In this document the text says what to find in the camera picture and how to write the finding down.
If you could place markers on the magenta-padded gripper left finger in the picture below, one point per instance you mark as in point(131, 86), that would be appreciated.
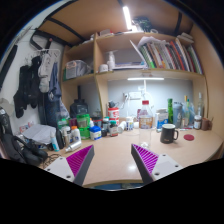
point(78, 160)

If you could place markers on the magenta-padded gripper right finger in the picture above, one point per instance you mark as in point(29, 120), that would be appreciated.
point(148, 160)

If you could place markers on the clear red-capped drink bottle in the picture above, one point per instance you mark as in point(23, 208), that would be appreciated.
point(145, 120)

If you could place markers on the silver cylinder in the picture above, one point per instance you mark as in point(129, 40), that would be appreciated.
point(74, 146)

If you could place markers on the white bottle with orange cap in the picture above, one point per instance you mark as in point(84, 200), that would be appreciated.
point(76, 135)

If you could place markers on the black mug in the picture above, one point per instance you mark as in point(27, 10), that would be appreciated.
point(166, 134)

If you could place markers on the white bottle with blue label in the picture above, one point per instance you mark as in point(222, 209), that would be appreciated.
point(95, 133)

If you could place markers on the green plastic jar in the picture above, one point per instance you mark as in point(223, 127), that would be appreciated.
point(83, 125)

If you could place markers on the white tube bottle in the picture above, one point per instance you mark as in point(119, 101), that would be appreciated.
point(122, 126)

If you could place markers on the blue and white carton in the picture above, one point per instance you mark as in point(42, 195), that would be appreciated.
point(162, 120)

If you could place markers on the dark bottle with green cap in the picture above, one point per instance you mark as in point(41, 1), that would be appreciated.
point(113, 129)

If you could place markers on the white plastic bag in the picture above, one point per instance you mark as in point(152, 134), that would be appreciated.
point(40, 133)

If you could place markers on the flat round red coaster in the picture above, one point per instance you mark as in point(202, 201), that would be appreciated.
point(189, 137)

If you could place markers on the black pouch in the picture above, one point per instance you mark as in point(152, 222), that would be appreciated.
point(79, 108)

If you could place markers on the green glass bottle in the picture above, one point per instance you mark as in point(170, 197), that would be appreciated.
point(170, 111)

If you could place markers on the black bag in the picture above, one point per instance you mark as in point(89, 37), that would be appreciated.
point(23, 150)

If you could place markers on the red and white canister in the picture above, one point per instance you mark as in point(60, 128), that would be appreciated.
point(113, 115)

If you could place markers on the yellow-capped glass bottle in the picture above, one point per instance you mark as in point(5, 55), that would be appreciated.
point(186, 113)

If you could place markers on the brown mug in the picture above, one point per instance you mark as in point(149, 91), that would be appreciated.
point(205, 124)

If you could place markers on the white light bar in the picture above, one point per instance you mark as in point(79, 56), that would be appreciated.
point(145, 79)

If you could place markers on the dark hanging clothes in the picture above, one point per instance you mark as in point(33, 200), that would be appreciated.
point(33, 86)

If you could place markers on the wooden shelf unit with books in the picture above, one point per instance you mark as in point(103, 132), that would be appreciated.
point(116, 41)

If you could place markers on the long ceiling light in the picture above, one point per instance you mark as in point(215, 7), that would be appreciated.
point(127, 17)

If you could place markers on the white wall socket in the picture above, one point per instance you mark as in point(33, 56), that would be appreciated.
point(135, 95)

